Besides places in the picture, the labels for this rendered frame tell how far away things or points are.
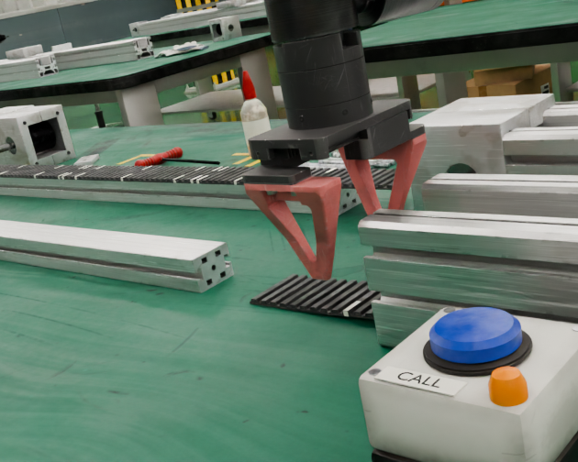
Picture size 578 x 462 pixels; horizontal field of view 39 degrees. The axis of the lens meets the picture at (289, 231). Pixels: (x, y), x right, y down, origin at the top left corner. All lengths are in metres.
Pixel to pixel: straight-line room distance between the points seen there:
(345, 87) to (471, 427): 0.25
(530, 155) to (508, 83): 3.82
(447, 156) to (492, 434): 0.37
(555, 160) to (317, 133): 0.21
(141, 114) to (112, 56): 0.66
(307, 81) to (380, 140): 0.06
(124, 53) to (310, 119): 3.16
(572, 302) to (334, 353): 0.16
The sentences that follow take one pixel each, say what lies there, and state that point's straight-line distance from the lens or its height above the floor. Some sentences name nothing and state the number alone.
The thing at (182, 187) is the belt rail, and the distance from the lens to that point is 0.95.
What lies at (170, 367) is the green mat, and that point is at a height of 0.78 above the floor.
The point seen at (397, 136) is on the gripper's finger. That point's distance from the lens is 0.55.
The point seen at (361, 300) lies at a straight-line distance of 0.58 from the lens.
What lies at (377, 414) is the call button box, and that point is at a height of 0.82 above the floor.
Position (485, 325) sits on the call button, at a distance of 0.37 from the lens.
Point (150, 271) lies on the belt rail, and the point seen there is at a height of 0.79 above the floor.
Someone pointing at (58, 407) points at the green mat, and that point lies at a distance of 0.56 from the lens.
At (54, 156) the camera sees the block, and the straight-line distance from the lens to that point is 1.45.
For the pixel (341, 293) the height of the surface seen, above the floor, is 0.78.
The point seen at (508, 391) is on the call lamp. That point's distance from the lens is 0.33.
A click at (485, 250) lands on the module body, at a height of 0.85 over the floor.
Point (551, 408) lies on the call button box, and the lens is 0.35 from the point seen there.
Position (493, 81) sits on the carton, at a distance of 4.52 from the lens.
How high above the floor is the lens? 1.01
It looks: 17 degrees down
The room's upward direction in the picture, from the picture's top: 12 degrees counter-clockwise
